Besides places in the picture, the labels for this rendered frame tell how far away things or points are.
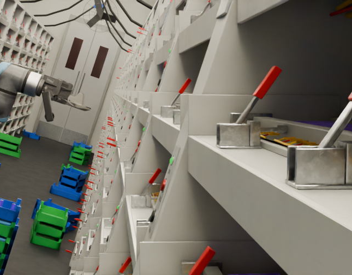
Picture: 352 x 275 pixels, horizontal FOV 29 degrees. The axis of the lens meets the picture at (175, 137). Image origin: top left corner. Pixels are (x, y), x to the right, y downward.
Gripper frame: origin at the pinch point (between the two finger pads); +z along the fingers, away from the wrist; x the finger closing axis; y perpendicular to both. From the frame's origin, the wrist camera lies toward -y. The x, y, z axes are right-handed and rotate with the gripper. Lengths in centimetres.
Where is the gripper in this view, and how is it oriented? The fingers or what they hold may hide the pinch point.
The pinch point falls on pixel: (87, 110)
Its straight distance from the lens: 263.1
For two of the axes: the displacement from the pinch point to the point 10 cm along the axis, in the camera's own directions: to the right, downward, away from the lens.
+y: 3.5, -9.4, -0.3
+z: 9.3, 3.4, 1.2
